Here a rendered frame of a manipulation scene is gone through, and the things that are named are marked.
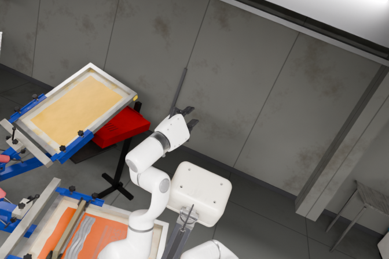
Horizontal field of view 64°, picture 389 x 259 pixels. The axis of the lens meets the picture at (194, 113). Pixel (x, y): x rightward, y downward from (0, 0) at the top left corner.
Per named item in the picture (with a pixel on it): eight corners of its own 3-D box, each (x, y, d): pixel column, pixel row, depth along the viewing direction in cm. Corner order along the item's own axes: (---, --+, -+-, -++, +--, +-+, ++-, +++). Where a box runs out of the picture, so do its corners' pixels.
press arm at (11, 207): (29, 214, 192) (29, 208, 190) (23, 221, 187) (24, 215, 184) (1, 206, 191) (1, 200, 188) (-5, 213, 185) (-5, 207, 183)
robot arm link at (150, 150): (149, 196, 98) (130, 186, 104) (171, 175, 104) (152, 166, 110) (135, 161, 90) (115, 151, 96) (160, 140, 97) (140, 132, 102)
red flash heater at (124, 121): (117, 108, 334) (119, 99, 329) (148, 131, 317) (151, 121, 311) (68, 122, 284) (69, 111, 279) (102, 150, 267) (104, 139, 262)
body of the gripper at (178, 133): (172, 156, 102) (193, 137, 108) (161, 131, 97) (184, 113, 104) (157, 152, 107) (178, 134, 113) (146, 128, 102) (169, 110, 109)
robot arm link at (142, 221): (142, 217, 109) (149, 159, 106) (168, 233, 101) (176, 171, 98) (122, 224, 103) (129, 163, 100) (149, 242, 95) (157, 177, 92)
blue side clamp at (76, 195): (102, 207, 222) (105, 200, 219) (100, 212, 217) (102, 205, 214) (61, 195, 219) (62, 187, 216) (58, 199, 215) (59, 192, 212)
